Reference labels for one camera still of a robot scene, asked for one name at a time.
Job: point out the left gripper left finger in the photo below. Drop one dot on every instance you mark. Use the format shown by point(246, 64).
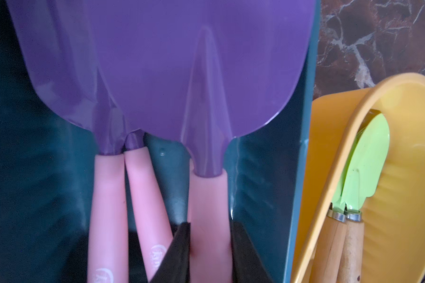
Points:
point(175, 267)

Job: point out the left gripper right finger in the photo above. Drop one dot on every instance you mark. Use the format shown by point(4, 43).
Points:
point(247, 265)

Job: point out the purple square shovel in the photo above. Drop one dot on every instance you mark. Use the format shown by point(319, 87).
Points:
point(151, 218)

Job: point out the green shovel wooden handle front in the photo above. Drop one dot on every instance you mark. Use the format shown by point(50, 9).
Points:
point(330, 243)

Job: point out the green shovel wooden handle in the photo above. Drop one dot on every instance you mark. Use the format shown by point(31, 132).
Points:
point(330, 243)
point(361, 176)

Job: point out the purple pointed shovel pink handle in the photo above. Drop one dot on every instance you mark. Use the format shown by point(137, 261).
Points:
point(202, 73)

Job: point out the yellow storage box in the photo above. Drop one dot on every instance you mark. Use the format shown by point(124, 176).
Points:
point(394, 239)

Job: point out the dark teal storage box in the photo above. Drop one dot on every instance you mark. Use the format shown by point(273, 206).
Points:
point(46, 178)

